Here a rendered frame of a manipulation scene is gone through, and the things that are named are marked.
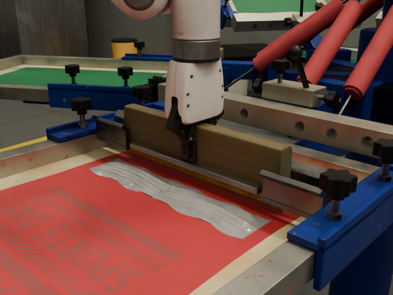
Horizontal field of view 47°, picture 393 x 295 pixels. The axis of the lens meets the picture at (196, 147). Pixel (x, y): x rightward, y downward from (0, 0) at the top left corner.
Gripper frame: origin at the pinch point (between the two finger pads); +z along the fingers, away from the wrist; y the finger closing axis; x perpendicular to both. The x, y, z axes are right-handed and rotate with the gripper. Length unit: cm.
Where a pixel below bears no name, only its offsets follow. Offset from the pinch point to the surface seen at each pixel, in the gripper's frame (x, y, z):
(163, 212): 4.6, 12.2, 6.0
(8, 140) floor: -321, -104, 101
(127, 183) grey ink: -7.1, 9.8, 5.7
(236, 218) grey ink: 14.6, 7.2, 5.3
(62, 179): -17.1, 16.2, 6.0
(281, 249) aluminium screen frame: 26.0, 13.3, 2.6
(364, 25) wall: -139, -386, 12
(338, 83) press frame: 0.7, -49.6, -3.3
